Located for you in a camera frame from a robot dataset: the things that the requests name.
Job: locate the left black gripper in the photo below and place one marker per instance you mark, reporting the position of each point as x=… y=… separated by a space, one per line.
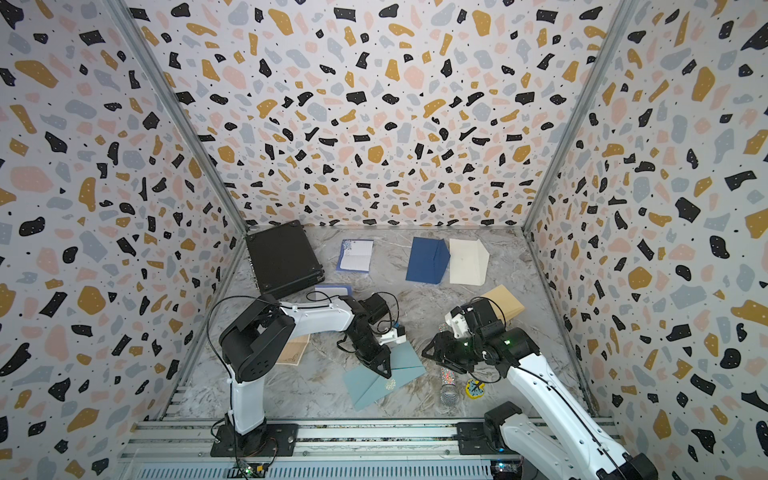
x=379 y=360

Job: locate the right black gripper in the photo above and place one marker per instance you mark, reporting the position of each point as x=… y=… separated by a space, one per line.
x=443 y=342

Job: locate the light blue envelope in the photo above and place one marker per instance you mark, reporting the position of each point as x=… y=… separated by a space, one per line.
x=366 y=387

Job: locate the beige letter paper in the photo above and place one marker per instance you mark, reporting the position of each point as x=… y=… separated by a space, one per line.
x=294 y=350

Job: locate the yellow envelope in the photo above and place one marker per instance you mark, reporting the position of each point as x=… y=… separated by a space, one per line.
x=504 y=303

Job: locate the dark blue envelope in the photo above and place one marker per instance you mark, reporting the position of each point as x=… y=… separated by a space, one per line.
x=428 y=261

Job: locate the cream white envelope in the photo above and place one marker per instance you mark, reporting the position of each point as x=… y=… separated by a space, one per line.
x=469 y=261

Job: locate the white blue-bordered letter paper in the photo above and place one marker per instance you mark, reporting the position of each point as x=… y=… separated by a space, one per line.
x=324 y=291

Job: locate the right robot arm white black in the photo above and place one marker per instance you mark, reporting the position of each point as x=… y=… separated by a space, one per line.
x=576 y=447

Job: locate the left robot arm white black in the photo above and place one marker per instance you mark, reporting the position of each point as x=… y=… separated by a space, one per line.
x=252 y=344

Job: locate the glitter tube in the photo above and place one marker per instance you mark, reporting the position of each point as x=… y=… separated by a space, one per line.
x=449 y=392

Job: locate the black box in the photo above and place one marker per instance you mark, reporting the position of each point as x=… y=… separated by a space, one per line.
x=283 y=260

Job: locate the small circuit board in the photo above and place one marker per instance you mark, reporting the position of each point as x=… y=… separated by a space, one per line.
x=248 y=470

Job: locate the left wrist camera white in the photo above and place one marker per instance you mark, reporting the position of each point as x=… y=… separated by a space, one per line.
x=396 y=335

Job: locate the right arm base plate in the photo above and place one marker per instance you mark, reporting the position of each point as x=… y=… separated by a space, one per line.
x=481 y=438

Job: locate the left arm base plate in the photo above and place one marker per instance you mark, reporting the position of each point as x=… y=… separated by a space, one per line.
x=269 y=439

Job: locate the aluminium rail frame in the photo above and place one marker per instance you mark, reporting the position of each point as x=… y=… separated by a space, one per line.
x=324 y=449

